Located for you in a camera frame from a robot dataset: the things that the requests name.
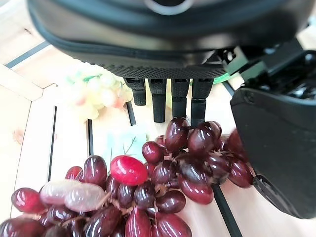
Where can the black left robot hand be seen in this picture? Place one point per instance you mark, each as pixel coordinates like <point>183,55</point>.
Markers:
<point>158,44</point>

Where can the dark red grape bunch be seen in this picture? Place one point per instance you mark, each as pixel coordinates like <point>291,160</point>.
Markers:
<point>138,177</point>

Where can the light wooden slatted basket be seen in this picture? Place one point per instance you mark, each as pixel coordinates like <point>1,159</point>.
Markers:
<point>44,138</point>

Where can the pale green grape bunch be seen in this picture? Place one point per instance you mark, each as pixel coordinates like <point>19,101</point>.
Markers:
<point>98,91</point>

